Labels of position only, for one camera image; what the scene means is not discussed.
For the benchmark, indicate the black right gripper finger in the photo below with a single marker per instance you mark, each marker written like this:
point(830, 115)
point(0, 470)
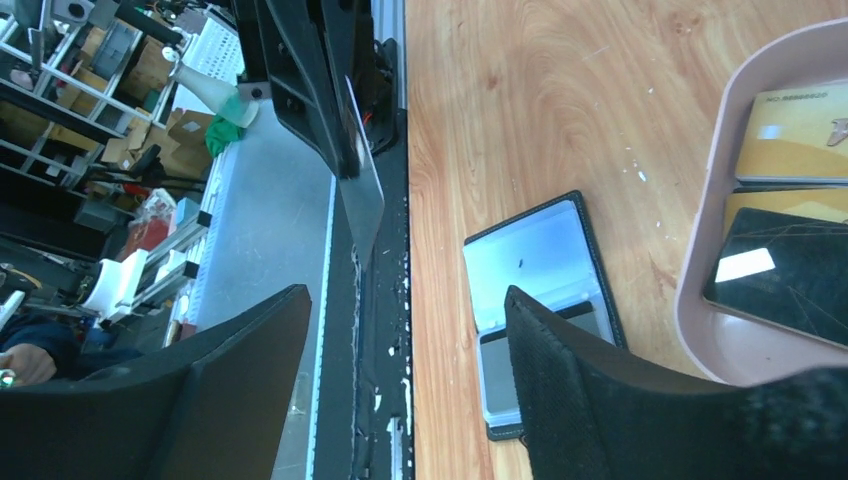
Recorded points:
point(374, 77)
point(212, 406)
point(591, 410)
point(308, 49)

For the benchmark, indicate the pink oval plastic tray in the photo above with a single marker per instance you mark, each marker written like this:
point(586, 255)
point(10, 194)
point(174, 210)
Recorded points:
point(726, 346)

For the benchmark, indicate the black leather card holder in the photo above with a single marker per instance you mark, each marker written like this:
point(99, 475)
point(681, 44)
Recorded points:
point(550, 252)

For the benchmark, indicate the grey silver credit card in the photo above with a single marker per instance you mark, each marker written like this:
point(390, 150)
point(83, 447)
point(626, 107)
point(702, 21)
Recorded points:
point(361, 191)

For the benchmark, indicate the black VIP credit card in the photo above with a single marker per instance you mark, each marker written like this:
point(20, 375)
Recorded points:
point(785, 270)

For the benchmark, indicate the gold credit card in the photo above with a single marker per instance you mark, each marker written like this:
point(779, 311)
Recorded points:
point(828, 204)
point(796, 135)

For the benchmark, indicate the green white spray bottle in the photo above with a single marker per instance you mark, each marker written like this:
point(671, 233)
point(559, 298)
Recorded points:
point(206, 94)

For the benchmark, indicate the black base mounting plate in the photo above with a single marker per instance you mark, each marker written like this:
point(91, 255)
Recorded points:
point(364, 422)

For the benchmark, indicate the person in dark clothes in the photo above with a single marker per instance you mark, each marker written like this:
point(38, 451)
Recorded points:
point(39, 348)

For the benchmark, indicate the cluttered storage shelf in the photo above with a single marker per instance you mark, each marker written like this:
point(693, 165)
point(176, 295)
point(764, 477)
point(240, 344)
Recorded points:
point(89, 104)

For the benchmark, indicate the aluminium frame rail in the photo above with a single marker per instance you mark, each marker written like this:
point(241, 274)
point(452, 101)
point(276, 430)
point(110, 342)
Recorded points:
point(273, 202)

